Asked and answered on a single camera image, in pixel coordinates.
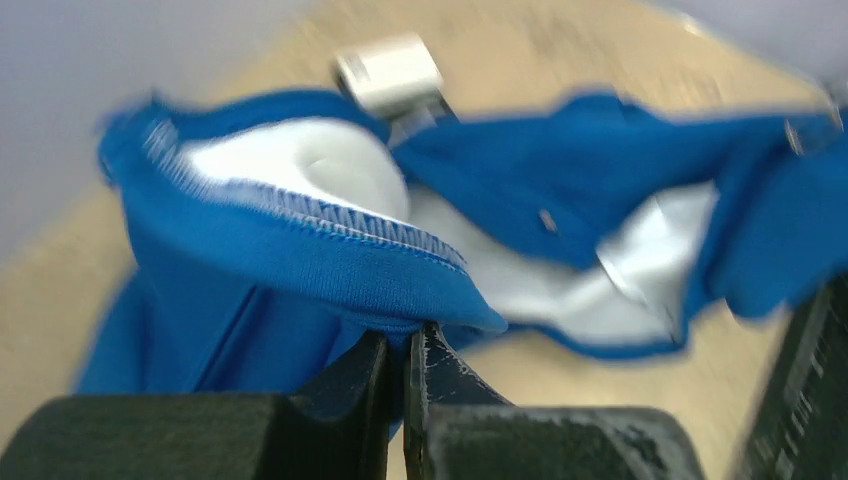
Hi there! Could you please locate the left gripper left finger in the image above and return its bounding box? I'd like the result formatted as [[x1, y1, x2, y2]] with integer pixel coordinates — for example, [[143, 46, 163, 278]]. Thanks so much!
[[1, 332, 390, 479]]

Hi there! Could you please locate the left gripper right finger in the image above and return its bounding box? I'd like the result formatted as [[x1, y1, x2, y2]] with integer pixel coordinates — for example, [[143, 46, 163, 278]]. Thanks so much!
[[403, 323, 704, 480]]

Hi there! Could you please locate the blue zip jacket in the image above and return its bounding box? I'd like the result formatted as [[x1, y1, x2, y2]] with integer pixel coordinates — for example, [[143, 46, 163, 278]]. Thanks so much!
[[75, 89, 847, 394]]

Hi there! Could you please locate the white small box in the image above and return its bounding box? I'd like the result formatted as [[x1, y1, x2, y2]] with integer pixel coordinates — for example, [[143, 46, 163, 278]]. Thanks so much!
[[334, 33, 444, 119]]

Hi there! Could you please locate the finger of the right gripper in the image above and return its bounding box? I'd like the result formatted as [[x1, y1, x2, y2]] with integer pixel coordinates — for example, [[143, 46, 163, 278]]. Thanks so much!
[[735, 275, 847, 480]]

